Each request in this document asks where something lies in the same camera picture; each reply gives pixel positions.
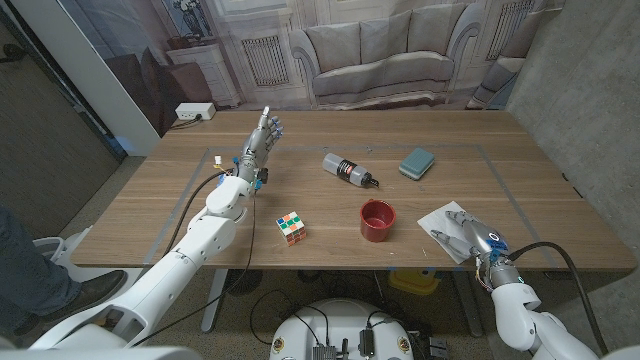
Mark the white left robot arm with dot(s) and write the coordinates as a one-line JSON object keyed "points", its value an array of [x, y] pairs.
{"points": [[210, 240]]}

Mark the white chair base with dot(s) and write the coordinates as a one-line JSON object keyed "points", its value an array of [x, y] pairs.
{"points": [[50, 250]]}

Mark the black shoe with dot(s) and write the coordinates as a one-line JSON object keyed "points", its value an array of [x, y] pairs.
{"points": [[95, 290]]}

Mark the yellow object under table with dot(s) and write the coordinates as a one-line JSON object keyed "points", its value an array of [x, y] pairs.
{"points": [[414, 282]]}

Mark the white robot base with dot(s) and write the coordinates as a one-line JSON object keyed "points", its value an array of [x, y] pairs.
{"points": [[342, 320]]}

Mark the grey table leg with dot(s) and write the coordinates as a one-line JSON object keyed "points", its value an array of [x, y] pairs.
{"points": [[214, 300], [469, 305]]}

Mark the red cup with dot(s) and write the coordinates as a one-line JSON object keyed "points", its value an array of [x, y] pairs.
{"points": [[377, 222]]}

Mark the printed living room backdrop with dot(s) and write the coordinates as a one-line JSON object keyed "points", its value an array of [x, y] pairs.
{"points": [[380, 50]]}

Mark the black round fan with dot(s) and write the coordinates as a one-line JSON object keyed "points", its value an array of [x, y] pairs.
{"points": [[243, 281]]}

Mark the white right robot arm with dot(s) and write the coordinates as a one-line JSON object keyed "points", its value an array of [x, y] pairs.
{"points": [[515, 310]]}

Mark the person's leg in jeans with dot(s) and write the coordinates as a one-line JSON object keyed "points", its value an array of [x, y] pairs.
{"points": [[25, 280]]}

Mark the Rubik's cube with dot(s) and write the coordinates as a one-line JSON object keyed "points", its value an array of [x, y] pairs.
{"points": [[291, 227]]}

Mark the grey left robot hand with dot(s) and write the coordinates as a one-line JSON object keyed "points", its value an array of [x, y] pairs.
{"points": [[255, 150]]}

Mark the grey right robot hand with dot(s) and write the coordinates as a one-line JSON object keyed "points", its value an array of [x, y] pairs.
{"points": [[482, 240]]}

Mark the white power strip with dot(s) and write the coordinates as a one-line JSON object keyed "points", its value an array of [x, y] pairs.
{"points": [[195, 110]]}

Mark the grey bottle with black cap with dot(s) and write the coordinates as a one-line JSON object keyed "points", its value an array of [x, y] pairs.
{"points": [[345, 169]]}

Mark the white paper towel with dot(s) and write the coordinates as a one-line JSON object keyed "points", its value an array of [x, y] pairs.
{"points": [[437, 222]]}

